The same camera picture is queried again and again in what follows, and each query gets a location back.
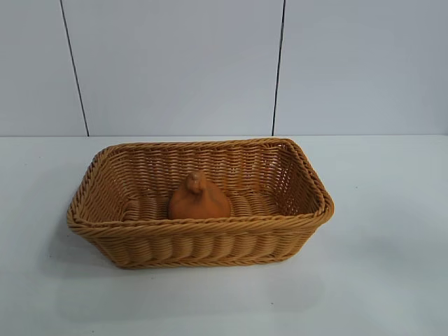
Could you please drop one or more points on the woven wicker basket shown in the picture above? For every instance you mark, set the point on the woven wicker basket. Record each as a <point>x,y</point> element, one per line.
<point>210,241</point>

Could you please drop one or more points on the wrinkled orange fruit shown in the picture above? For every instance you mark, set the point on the wrinkled orange fruit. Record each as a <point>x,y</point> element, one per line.
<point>199,206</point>

